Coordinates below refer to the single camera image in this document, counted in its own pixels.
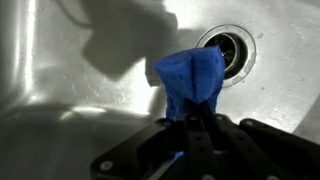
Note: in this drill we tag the stainless steel sink basin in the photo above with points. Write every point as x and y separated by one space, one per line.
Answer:
83 116

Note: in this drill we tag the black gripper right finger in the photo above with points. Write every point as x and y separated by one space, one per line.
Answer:
266 150

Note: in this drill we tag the blue wavy sponge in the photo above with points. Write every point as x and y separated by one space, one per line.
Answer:
193 76

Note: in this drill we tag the metal sink drain flange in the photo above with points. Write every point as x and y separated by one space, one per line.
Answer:
245 53

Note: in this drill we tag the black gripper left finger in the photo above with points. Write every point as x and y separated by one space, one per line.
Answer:
146 150

